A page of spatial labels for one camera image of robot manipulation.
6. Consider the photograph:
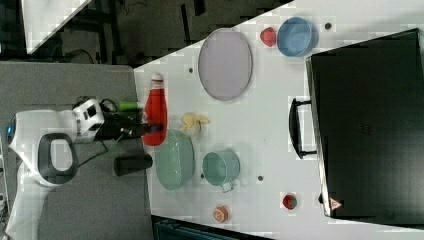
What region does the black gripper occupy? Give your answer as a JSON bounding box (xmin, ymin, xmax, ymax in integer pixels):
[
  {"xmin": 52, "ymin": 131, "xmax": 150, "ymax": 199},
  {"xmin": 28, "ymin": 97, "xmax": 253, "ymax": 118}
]
[{"xmin": 95, "ymin": 112, "xmax": 163, "ymax": 140}]

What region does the red ketchup bottle plush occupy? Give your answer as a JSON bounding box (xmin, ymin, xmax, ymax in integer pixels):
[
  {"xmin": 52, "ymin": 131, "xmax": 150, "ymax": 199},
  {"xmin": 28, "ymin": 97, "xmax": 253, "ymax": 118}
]
[{"xmin": 143, "ymin": 72, "xmax": 168, "ymax": 146}]

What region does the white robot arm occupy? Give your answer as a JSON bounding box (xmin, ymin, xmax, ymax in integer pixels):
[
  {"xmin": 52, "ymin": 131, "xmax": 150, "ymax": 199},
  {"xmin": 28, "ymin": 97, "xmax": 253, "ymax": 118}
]
[{"xmin": 4, "ymin": 110, "xmax": 163, "ymax": 240}]

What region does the green oval strainer basket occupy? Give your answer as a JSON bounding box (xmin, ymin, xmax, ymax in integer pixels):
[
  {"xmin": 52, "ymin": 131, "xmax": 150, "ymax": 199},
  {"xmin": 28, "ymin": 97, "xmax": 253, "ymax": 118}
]
[{"xmin": 154, "ymin": 129, "xmax": 195, "ymax": 191}]

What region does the yellow banana peel toy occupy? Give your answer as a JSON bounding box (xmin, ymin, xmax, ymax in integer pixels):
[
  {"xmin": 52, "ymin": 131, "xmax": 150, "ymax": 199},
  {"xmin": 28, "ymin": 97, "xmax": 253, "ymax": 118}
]
[{"xmin": 181, "ymin": 113, "xmax": 210, "ymax": 132}]

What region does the black cup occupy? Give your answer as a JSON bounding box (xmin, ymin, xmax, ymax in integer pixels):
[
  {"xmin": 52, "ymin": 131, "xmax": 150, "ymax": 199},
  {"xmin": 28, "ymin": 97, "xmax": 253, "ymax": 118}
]
[{"xmin": 114, "ymin": 154, "xmax": 153, "ymax": 177}]

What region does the green metal mug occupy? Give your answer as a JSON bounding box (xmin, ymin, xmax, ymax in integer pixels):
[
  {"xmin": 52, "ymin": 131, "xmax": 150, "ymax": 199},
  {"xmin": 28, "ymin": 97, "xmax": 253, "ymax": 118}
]
[{"xmin": 202, "ymin": 149, "xmax": 240, "ymax": 193}]

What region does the lilac round plate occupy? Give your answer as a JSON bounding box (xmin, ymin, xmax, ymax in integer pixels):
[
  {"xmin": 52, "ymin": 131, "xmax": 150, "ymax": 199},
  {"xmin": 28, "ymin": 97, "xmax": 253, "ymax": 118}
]
[{"xmin": 198, "ymin": 28, "xmax": 253, "ymax": 101}]

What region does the orange slice toy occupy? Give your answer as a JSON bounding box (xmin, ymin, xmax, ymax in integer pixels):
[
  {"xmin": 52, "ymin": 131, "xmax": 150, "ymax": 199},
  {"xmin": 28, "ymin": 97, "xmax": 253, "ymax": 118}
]
[{"xmin": 213, "ymin": 206, "xmax": 229, "ymax": 223}]

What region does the red strawberry toy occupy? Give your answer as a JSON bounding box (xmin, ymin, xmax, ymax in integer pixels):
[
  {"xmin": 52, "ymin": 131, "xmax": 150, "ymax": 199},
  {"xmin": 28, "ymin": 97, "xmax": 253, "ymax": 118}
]
[{"xmin": 260, "ymin": 27, "xmax": 277, "ymax": 47}]

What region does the small red tomato toy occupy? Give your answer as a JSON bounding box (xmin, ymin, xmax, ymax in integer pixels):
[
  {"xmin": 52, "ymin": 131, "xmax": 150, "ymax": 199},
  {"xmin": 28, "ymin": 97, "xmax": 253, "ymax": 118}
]
[{"xmin": 282, "ymin": 194, "xmax": 297, "ymax": 210}]

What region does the blue bowl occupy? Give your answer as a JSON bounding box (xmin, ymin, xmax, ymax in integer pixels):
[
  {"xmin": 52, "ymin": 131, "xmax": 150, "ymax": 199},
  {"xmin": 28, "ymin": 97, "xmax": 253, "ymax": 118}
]
[{"xmin": 277, "ymin": 17, "xmax": 319, "ymax": 57}]

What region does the silver toaster oven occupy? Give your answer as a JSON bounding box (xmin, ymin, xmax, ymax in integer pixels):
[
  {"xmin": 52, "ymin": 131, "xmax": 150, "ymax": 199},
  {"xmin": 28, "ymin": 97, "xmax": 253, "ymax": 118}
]
[{"xmin": 305, "ymin": 28, "xmax": 424, "ymax": 229}]

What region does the black cable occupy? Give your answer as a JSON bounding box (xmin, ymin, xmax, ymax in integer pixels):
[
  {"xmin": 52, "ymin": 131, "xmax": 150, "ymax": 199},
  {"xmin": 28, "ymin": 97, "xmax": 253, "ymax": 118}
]
[{"xmin": 76, "ymin": 139, "xmax": 111, "ymax": 168}]

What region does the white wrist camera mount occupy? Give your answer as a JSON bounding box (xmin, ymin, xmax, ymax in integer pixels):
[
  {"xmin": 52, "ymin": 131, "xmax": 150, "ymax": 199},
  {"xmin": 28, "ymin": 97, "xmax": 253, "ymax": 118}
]
[{"xmin": 72, "ymin": 98, "xmax": 105, "ymax": 143}]

